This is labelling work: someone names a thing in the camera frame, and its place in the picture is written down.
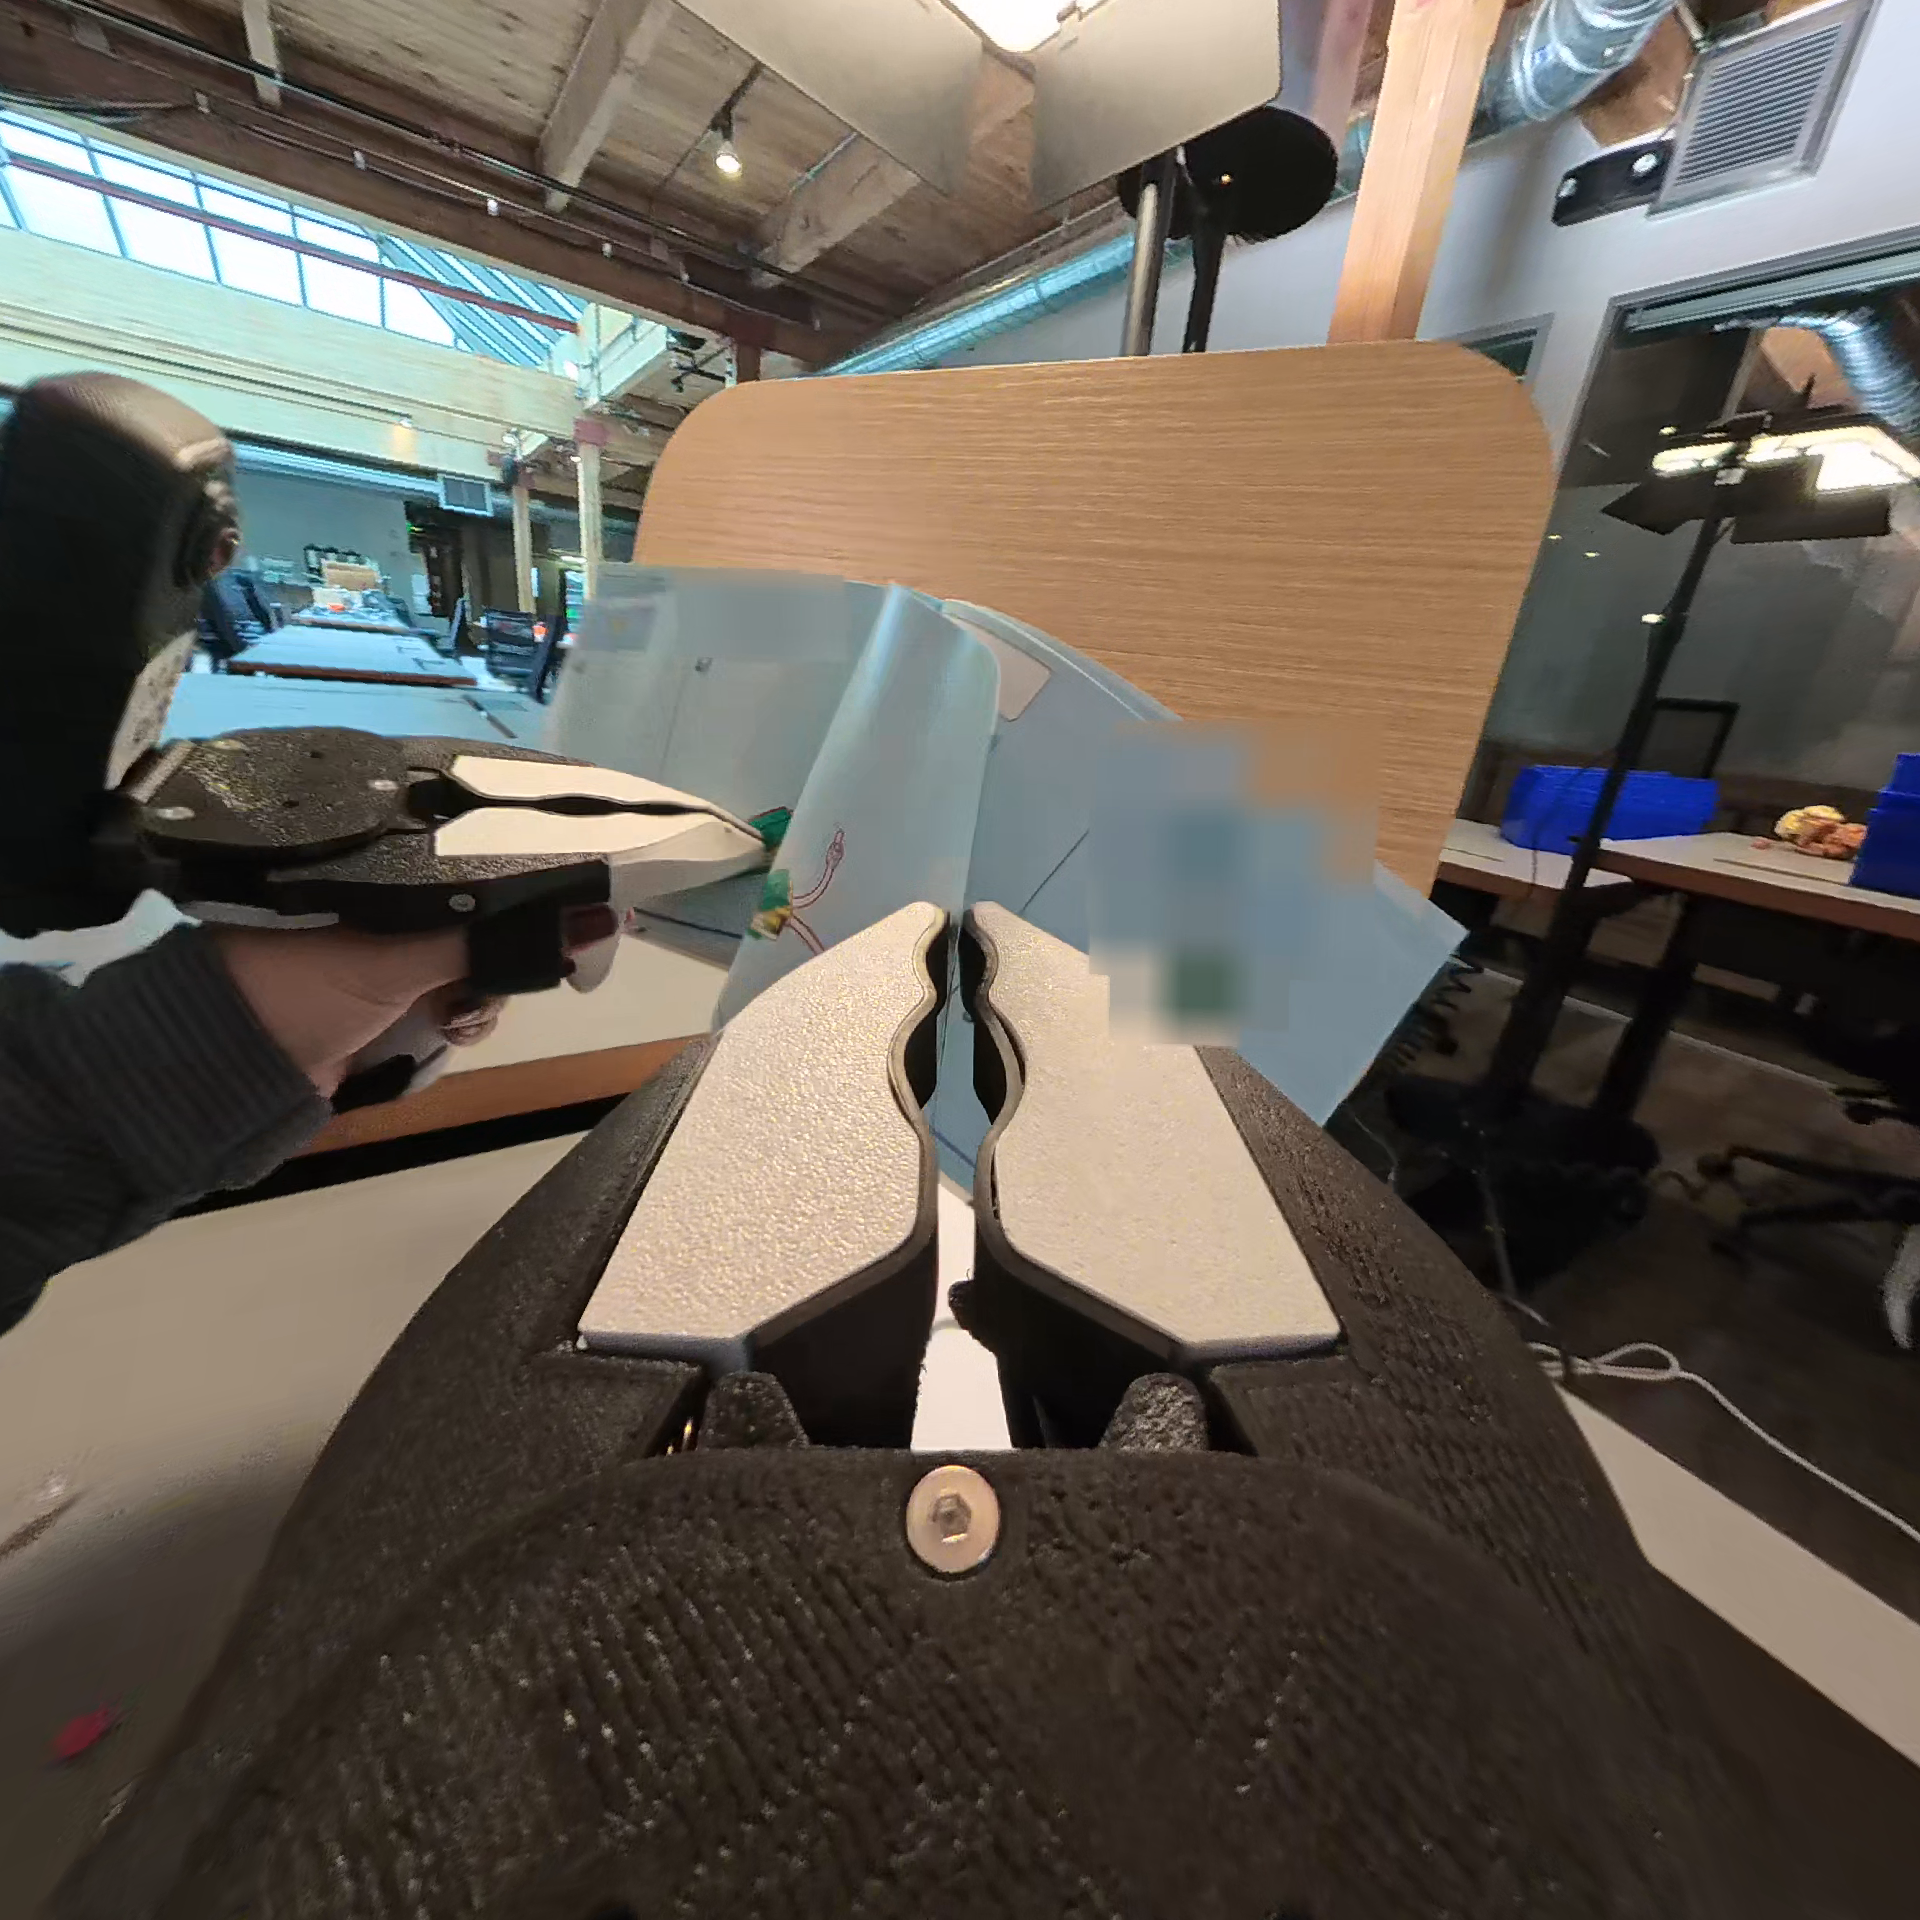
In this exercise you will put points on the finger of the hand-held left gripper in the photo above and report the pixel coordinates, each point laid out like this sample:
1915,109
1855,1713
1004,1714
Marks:
675,858
557,780

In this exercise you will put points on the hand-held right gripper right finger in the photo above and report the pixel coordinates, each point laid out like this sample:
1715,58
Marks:
1141,1185

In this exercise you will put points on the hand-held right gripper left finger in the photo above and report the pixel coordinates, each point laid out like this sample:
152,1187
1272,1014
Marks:
780,1171

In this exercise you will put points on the light blue paper sheet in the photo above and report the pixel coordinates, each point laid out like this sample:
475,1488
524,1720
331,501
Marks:
885,749

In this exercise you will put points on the person's left forearm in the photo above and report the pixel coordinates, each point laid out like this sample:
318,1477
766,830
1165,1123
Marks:
119,1096

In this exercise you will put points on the white desk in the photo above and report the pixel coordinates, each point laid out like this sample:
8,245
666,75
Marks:
226,1349

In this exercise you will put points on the person's left hand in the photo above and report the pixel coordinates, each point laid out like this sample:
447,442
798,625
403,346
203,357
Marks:
359,990

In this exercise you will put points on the blue plastic bin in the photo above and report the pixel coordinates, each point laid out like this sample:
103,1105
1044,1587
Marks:
1893,840
1605,809

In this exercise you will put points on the background work table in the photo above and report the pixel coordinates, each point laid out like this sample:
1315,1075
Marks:
1695,873

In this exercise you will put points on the ceiling spot lamp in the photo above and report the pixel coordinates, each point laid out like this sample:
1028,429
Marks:
727,154

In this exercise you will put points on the black office chair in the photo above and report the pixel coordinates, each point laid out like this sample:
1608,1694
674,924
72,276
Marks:
1800,1171

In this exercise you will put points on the orange toy pile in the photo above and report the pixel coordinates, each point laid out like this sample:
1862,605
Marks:
1819,832

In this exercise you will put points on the black studio light on stand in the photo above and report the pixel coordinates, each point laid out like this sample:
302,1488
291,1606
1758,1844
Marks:
1651,507

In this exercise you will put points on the red sticker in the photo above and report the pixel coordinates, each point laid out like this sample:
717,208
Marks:
87,1728

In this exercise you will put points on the softbox light on stand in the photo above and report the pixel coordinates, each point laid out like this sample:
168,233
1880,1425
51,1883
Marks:
1141,89

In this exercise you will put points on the grey air vent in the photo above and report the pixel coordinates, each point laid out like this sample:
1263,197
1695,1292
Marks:
1770,106

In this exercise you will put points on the spiral metal duct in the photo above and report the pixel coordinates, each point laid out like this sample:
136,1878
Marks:
1020,293

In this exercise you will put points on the wooden support post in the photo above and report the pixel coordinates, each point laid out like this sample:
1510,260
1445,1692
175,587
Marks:
1419,165

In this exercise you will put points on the black wall device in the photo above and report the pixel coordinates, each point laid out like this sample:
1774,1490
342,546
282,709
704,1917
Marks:
1613,188

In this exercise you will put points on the silver flexible duct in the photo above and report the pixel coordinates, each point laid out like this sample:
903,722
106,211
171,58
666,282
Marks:
1560,60

